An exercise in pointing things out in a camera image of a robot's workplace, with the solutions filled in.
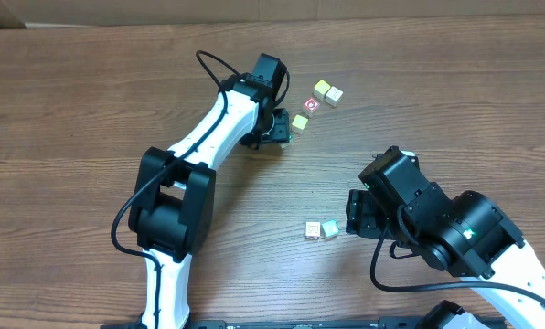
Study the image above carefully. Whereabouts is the plain wooden block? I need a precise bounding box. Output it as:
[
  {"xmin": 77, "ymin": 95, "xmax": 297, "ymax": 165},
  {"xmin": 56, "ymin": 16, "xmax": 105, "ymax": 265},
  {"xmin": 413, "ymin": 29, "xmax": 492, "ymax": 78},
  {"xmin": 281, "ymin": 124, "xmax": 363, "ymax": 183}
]
[{"xmin": 324, "ymin": 86, "xmax": 344, "ymax": 107}]

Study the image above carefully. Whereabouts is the red C wooden block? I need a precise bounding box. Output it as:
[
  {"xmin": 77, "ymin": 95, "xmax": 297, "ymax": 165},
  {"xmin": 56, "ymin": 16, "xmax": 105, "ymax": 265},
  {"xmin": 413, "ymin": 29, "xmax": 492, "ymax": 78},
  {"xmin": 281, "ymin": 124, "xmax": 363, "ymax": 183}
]
[{"xmin": 303, "ymin": 97, "xmax": 320, "ymax": 118}]

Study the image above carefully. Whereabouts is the white red patterned wooden block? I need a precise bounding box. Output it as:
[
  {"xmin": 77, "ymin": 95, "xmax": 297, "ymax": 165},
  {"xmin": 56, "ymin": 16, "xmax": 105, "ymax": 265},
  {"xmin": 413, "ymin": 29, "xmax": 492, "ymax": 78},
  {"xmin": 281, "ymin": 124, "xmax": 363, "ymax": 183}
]
[{"xmin": 305, "ymin": 221, "xmax": 321, "ymax": 239}]

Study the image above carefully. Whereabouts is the green F wooden block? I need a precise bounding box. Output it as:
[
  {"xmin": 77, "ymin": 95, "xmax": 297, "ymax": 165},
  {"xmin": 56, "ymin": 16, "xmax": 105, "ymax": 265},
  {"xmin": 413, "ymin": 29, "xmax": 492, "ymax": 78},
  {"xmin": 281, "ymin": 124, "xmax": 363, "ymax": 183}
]
[{"xmin": 321, "ymin": 220, "xmax": 340, "ymax": 239}]

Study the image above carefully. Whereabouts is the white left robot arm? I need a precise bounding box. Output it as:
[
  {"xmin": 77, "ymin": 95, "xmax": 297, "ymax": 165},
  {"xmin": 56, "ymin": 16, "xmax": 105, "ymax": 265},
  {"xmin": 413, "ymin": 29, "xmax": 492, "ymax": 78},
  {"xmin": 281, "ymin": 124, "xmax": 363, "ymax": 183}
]
[{"xmin": 119, "ymin": 54, "xmax": 291, "ymax": 328}]

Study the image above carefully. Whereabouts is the yellow wooden block middle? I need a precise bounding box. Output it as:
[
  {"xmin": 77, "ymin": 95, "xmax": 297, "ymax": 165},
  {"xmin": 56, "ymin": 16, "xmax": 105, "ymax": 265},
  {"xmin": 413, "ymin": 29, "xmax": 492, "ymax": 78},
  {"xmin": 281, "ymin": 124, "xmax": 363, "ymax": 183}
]
[{"xmin": 291, "ymin": 114, "xmax": 309, "ymax": 134}]

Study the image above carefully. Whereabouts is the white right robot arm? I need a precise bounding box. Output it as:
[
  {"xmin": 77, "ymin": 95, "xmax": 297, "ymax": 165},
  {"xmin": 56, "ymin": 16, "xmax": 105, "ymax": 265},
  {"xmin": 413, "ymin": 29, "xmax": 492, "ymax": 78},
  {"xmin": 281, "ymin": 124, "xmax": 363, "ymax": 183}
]
[{"xmin": 346, "ymin": 146, "xmax": 545, "ymax": 328}]

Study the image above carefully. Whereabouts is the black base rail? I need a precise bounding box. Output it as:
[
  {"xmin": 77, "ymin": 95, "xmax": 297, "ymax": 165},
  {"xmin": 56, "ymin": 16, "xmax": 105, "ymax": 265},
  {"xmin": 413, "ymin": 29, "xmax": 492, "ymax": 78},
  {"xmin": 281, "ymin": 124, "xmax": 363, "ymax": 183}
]
[{"xmin": 101, "ymin": 315, "xmax": 507, "ymax": 329}]

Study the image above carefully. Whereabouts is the yellow wooden block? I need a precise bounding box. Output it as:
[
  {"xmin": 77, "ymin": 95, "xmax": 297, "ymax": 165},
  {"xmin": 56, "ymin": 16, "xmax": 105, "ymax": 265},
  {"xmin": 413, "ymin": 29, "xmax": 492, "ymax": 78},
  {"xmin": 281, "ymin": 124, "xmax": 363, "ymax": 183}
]
[
  {"xmin": 313, "ymin": 80, "xmax": 331, "ymax": 101},
  {"xmin": 291, "ymin": 114, "xmax": 309, "ymax": 134}
]

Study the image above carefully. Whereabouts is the yellow wooden block top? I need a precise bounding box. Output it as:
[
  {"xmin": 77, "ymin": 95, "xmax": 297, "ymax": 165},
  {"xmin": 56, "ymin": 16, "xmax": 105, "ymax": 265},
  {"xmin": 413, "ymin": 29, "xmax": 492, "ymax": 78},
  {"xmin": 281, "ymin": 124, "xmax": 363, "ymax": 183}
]
[{"xmin": 313, "ymin": 80, "xmax": 331, "ymax": 101}]

